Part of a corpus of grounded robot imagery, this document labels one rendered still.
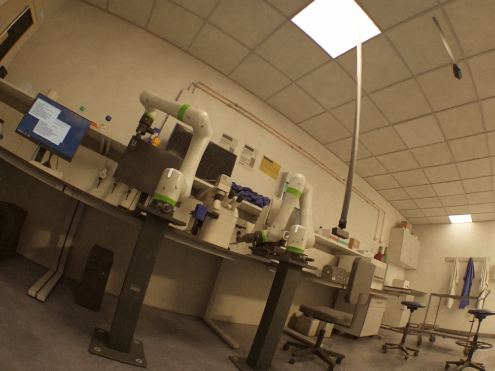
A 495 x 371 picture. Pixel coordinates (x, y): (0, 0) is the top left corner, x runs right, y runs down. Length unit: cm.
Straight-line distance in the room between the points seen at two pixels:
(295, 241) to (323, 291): 212
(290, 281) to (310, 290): 184
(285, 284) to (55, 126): 194
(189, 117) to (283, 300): 126
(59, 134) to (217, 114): 174
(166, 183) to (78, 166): 121
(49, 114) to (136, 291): 140
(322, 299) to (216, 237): 241
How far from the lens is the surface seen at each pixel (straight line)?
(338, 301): 374
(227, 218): 158
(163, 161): 178
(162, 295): 237
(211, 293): 241
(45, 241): 232
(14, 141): 251
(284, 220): 169
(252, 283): 273
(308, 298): 340
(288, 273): 155
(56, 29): 323
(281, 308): 159
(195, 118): 138
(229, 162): 240
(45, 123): 197
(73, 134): 191
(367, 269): 208
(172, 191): 123
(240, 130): 287
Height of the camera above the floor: 72
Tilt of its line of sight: 17 degrees up
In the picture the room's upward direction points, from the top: 18 degrees clockwise
